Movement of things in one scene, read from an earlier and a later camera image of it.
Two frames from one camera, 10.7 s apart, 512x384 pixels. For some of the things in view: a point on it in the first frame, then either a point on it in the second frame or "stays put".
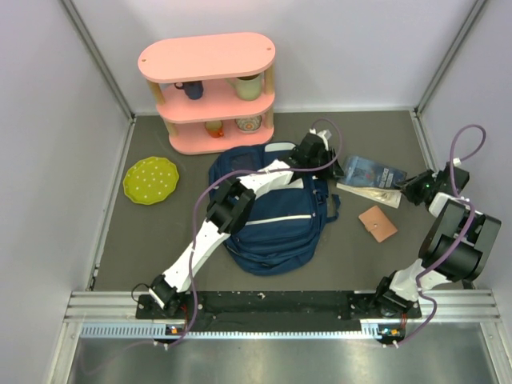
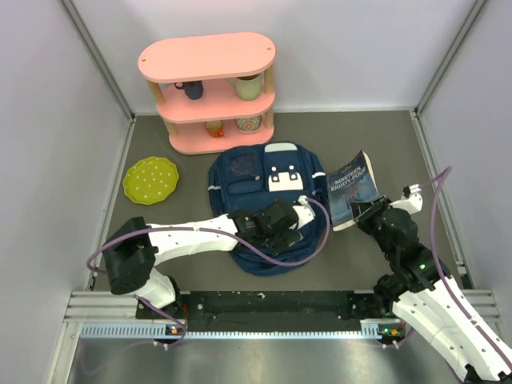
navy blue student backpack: [285, 228] stays put
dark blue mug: [194, 90] stays put
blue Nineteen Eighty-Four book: [372, 181] to [356, 182]
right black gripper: [407, 186] to [360, 207]
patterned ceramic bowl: [249, 125] stays put
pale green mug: [247, 88] stays put
